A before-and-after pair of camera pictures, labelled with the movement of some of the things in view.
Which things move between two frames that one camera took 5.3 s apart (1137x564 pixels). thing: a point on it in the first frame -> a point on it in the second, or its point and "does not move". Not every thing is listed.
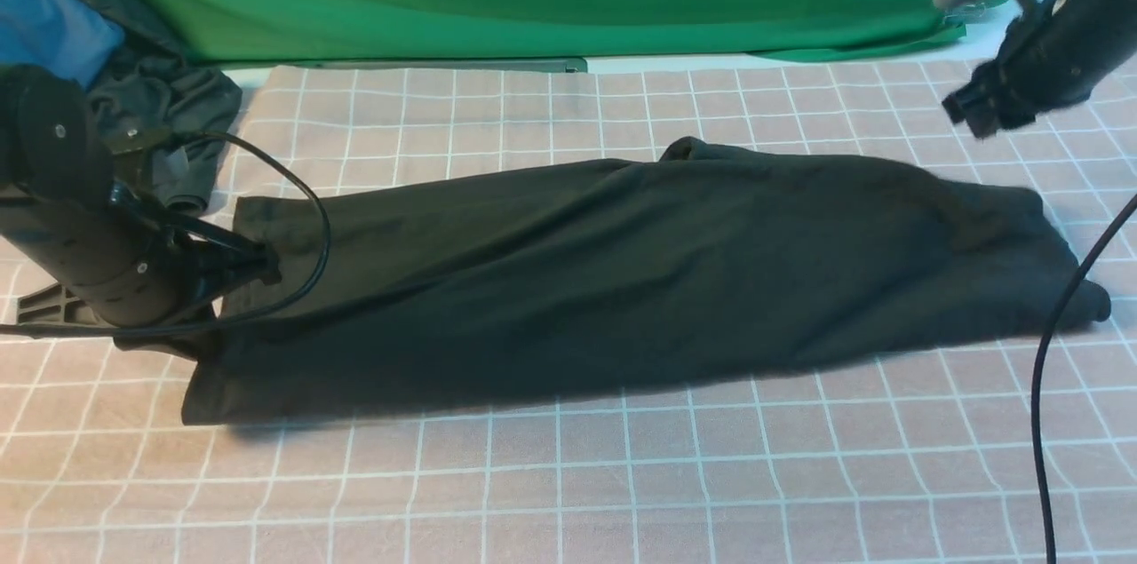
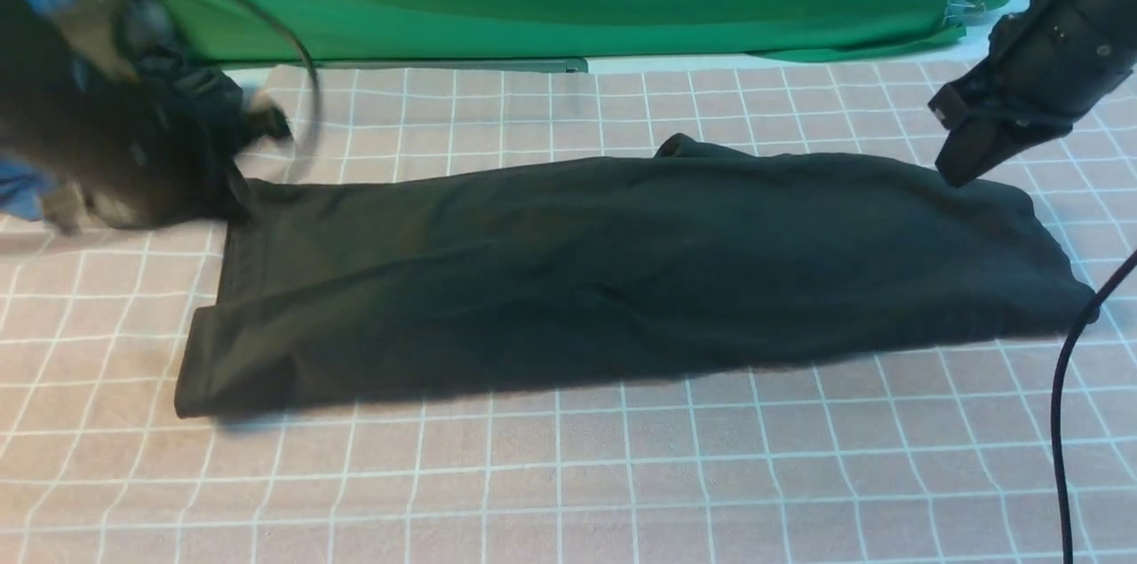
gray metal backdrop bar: x=530 y=65 does not move
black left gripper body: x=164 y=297 -> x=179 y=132
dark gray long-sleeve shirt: x=708 y=268 does not move
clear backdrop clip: x=972 y=12 does not move
